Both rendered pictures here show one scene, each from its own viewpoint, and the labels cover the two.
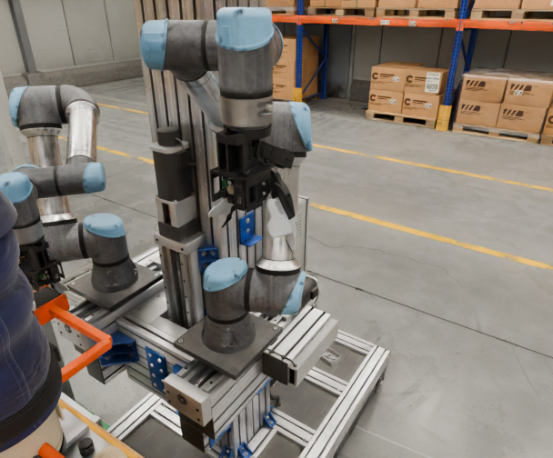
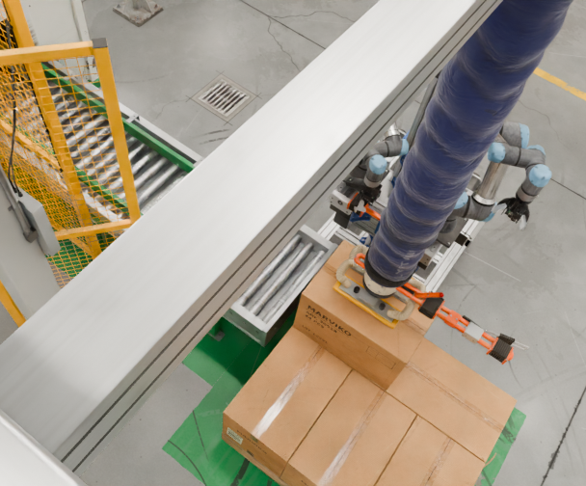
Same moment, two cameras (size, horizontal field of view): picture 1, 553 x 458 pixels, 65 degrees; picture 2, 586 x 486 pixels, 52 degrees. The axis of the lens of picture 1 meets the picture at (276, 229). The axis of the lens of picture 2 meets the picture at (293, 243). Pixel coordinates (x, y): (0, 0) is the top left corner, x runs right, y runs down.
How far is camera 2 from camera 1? 2.15 m
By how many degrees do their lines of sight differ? 30
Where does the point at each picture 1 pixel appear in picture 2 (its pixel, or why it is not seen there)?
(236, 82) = (531, 192)
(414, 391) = (503, 229)
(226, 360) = (443, 237)
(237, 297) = (461, 212)
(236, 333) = (451, 225)
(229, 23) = (538, 180)
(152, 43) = (496, 158)
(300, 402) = not seen: hidden behind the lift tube
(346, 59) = not seen: outside the picture
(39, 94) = not seen: hidden behind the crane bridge
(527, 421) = (575, 256)
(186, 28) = (512, 155)
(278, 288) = (484, 211)
